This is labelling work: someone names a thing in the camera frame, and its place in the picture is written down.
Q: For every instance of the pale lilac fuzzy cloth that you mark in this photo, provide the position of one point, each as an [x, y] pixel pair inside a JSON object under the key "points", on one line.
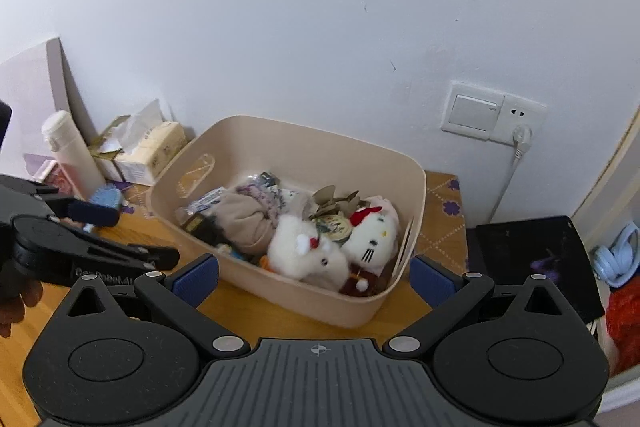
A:
{"points": [[265, 197]]}

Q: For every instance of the brown plush toy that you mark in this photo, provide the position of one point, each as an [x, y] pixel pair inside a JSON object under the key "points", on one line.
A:
{"points": [[245, 219]]}

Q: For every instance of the grey board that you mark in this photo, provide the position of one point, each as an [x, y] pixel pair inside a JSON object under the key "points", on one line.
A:
{"points": [[35, 97]]}

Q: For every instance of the white wall switch socket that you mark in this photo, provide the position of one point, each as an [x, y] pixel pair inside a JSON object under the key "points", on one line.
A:
{"points": [[472, 112]]}

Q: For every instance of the blue hair brush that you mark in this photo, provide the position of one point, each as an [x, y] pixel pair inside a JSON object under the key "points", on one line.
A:
{"points": [[107, 196]]}

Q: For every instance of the white fluffy plush toy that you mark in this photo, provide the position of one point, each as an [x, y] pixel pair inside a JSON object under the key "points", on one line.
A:
{"points": [[305, 252]]}

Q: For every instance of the black box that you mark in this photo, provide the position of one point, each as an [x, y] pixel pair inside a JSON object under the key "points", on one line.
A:
{"points": [[197, 224]]}

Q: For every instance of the purple box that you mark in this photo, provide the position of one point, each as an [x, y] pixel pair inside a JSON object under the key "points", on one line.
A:
{"points": [[37, 167]]}

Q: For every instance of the yellow sealed tissue pack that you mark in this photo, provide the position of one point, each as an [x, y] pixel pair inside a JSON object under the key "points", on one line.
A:
{"points": [[150, 152]]}

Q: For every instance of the beige plastic basket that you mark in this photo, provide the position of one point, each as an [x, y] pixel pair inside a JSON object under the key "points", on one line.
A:
{"points": [[310, 147]]}

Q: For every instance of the opened tissue pack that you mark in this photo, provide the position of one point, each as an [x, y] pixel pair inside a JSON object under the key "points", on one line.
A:
{"points": [[107, 142]]}

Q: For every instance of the small round tin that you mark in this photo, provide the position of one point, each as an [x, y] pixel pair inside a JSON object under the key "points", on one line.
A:
{"points": [[332, 227]]}

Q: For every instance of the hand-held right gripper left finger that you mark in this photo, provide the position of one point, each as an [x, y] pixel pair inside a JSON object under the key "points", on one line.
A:
{"points": [[195, 279]]}

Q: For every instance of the light blue headphones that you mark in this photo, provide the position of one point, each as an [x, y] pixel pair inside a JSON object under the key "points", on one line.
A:
{"points": [[622, 252]]}

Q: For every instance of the orange fuzzy sock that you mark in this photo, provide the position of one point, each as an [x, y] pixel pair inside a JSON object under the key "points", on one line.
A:
{"points": [[265, 263]]}

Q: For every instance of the white thermos bottle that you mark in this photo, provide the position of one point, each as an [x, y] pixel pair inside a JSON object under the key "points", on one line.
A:
{"points": [[70, 157]]}

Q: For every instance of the red bag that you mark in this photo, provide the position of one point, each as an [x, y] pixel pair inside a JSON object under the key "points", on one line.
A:
{"points": [[627, 327]]}

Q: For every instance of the white cat plush toy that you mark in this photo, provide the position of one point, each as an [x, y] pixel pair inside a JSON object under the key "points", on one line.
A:
{"points": [[372, 234]]}

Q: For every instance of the red packet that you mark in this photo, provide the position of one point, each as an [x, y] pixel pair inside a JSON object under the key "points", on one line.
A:
{"points": [[60, 179]]}

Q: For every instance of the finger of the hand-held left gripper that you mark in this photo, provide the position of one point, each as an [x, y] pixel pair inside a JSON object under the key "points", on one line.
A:
{"points": [[160, 258], [95, 213]]}

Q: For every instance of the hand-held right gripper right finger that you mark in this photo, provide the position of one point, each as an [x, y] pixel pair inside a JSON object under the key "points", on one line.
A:
{"points": [[430, 279]]}

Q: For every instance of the clear plastic packet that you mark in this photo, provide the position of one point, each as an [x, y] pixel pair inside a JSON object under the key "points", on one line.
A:
{"points": [[207, 199]]}

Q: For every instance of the blue cartoon tissue pack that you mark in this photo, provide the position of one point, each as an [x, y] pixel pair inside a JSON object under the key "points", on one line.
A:
{"points": [[235, 252]]}

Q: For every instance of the wooden desktop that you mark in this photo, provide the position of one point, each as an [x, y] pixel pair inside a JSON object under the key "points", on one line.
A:
{"points": [[280, 312]]}

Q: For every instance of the black tablet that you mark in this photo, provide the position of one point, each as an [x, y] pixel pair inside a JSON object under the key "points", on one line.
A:
{"points": [[530, 257]]}

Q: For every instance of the person's left hand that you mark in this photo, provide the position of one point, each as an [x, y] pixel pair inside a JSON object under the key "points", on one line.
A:
{"points": [[15, 314]]}

